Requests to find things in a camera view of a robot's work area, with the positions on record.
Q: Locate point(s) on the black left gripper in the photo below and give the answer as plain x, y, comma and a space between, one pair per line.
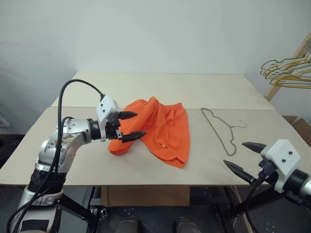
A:
113, 126

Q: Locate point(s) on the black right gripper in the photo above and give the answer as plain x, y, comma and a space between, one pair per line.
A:
268, 172

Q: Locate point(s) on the orange shorts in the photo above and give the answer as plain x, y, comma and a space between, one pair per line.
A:
167, 136

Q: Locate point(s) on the black metal table strut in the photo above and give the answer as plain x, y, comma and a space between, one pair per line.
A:
252, 206
75, 208

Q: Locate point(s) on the open cardboard box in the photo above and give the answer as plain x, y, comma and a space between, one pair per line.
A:
301, 126

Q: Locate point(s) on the wooden clothes rack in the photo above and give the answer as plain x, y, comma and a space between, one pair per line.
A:
272, 93

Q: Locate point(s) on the dark rounded shape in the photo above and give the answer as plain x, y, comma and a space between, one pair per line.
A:
127, 227
187, 227

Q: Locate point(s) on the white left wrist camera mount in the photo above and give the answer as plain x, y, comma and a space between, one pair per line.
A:
105, 106

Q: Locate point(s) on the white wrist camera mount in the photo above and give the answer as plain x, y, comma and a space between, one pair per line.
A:
105, 106
281, 151

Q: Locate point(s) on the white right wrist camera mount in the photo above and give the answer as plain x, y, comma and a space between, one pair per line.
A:
281, 151

